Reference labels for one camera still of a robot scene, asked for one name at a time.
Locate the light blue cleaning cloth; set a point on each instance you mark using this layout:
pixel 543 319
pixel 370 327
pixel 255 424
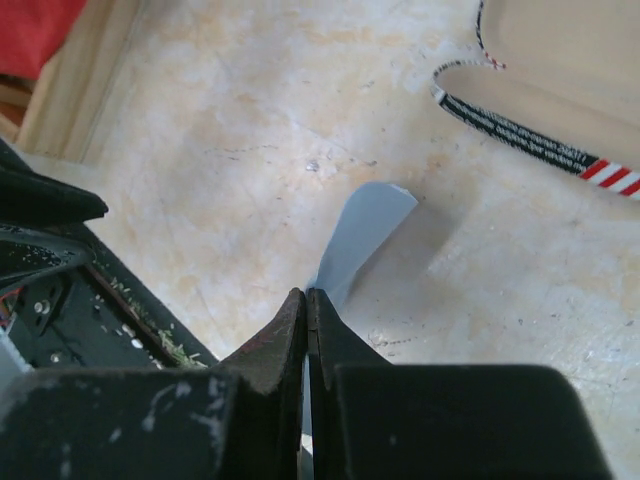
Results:
pixel 369 217

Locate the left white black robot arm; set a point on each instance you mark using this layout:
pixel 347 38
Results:
pixel 34 200

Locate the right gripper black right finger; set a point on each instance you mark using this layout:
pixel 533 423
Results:
pixel 353 406

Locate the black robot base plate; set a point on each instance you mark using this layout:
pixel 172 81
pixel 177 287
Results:
pixel 68 301

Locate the red tank top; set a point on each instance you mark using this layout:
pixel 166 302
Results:
pixel 32 31

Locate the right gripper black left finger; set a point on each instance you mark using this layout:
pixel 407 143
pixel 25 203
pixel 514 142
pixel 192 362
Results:
pixel 263 440

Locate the newspaper print glasses case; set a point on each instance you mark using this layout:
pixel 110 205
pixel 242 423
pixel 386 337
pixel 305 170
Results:
pixel 559 81

